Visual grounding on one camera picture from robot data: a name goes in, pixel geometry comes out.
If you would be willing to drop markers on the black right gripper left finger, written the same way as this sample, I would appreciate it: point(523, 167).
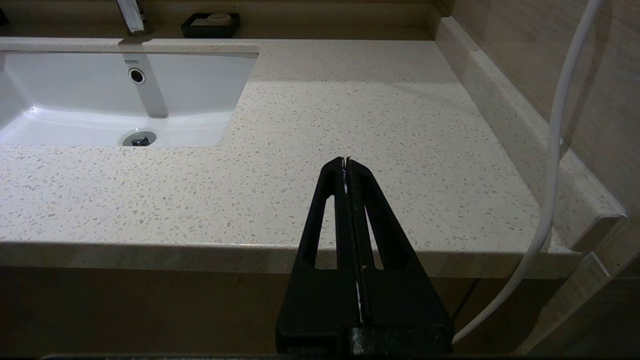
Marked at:
point(322, 300)

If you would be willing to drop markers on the black soap dish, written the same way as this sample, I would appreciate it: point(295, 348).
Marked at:
point(210, 31)

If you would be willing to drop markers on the white sink basin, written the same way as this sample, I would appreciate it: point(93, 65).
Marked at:
point(75, 100)

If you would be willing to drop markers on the brown vanity cabinet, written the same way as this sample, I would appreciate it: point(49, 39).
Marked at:
point(150, 310)

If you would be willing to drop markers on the round white soap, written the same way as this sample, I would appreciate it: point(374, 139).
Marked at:
point(215, 19)

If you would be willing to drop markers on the chrome sink drain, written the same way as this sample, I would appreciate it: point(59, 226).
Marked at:
point(139, 138)

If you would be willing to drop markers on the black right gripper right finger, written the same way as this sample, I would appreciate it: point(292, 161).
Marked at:
point(400, 305)

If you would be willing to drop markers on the chrome faucet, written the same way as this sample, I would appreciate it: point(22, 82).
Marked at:
point(131, 15)

